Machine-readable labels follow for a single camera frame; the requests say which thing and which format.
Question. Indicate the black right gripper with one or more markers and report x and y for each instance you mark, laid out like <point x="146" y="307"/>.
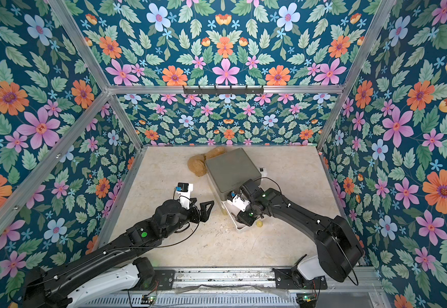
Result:
<point x="242" y="215"/>

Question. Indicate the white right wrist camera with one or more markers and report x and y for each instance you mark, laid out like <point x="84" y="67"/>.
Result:
<point x="238" y="200"/>

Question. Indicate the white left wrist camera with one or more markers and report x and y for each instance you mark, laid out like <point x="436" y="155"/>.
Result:
<point x="182" y="193"/>

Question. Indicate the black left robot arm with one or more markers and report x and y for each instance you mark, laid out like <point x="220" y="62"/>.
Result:
<point x="119" y="265"/>

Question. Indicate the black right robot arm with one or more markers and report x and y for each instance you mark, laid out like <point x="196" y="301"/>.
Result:
<point x="338" y="249"/>

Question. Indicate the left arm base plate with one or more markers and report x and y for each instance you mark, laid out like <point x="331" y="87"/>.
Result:
<point x="150" y="278"/>

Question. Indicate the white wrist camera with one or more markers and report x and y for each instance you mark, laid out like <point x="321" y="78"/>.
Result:
<point x="238" y="200"/>
<point x="182" y="193"/>

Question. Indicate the brown plush teddy bear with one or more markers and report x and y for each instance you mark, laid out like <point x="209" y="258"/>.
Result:
<point x="196" y="164"/>

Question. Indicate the white drawer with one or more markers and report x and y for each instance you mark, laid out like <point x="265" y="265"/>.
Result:
<point x="233" y="215"/>

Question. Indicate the aluminium front rail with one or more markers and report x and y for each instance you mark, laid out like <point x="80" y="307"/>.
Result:
<point x="249" y="287"/>

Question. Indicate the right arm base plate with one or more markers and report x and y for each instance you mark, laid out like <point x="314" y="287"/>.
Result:
<point x="292" y="279"/>

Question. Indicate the grey three-drawer cabinet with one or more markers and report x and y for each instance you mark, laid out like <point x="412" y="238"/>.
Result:
<point x="228" y="172"/>

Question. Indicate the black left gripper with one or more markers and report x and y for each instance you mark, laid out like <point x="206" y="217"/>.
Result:
<point x="203" y="216"/>

